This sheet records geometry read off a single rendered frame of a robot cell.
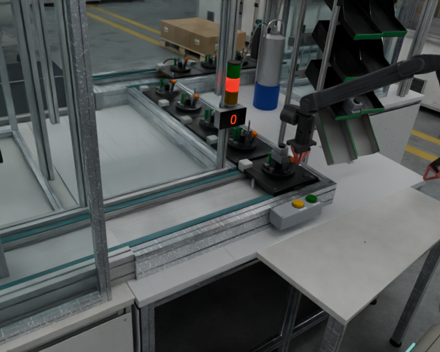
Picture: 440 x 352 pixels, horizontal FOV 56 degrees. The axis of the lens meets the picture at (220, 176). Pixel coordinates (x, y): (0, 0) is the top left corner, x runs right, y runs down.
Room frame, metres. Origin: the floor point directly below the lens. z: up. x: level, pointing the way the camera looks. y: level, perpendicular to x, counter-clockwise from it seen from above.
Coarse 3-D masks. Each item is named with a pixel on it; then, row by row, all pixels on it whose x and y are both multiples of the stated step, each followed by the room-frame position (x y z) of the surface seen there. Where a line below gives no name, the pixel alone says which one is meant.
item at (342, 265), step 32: (416, 192) 1.61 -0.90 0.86; (352, 224) 1.33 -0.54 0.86; (384, 224) 1.35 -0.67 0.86; (416, 224) 1.36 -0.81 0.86; (256, 256) 1.12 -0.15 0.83; (288, 256) 1.11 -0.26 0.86; (320, 256) 1.12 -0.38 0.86; (352, 256) 1.14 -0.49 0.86; (384, 256) 1.15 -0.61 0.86; (416, 256) 1.17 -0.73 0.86; (320, 288) 0.97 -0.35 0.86; (352, 288) 0.98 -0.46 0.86; (384, 288) 1.00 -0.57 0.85
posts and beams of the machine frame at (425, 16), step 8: (432, 0) 2.90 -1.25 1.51; (424, 8) 2.93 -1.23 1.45; (432, 8) 2.92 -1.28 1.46; (424, 16) 2.93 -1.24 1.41; (424, 24) 2.90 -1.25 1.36; (416, 32) 2.93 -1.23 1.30; (424, 32) 2.91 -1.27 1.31; (416, 40) 2.93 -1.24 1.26; (416, 48) 2.90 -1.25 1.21; (408, 80) 2.91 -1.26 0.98; (400, 88) 2.92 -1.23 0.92; (400, 96) 2.90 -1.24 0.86
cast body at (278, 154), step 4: (280, 144) 1.51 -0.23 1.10; (284, 144) 1.51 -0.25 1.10; (276, 148) 1.50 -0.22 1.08; (280, 148) 1.49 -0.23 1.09; (284, 148) 1.49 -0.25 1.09; (272, 152) 1.51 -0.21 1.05; (276, 152) 1.50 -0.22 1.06; (280, 152) 1.48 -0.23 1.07; (284, 152) 1.49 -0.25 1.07; (272, 156) 1.51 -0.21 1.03; (276, 156) 1.49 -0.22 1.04; (280, 156) 1.48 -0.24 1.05; (284, 156) 1.48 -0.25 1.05; (276, 160) 1.49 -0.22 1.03; (280, 160) 1.47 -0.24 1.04; (284, 160) 1.48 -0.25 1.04; (288, 160) 1.49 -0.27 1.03
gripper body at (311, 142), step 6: (300, 132) 1.41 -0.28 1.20; (306, 132) 1.40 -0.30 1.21; (294, 138) 1.45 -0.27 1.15; (300, 138) 1.40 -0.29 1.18; (306, 138) 1.40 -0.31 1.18; (288, 144) 1.41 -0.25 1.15; (294, 144) 1.40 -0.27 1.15; (300, 144) 1.40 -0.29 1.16; (306, 144) 1.40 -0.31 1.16; (312, 144) 1.41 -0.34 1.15
